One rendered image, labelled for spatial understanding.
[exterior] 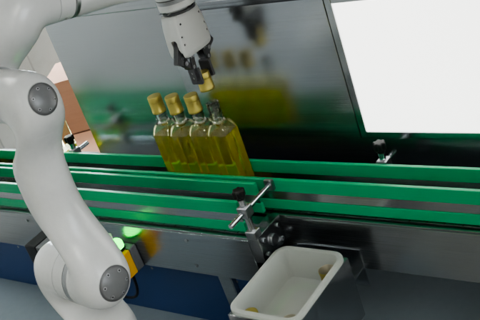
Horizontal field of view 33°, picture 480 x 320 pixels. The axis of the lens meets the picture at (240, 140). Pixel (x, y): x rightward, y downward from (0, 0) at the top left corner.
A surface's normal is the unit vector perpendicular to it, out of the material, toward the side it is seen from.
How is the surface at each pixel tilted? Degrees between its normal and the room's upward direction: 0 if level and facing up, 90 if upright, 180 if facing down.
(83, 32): 90
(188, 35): 92
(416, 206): 90
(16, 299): 0
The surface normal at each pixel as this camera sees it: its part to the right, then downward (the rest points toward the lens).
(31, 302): -0.30, -0.86
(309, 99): -0.53, 0.52
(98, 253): 0.54, -0.36
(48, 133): 0.72, 0.63
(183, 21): 0.69, 0.08
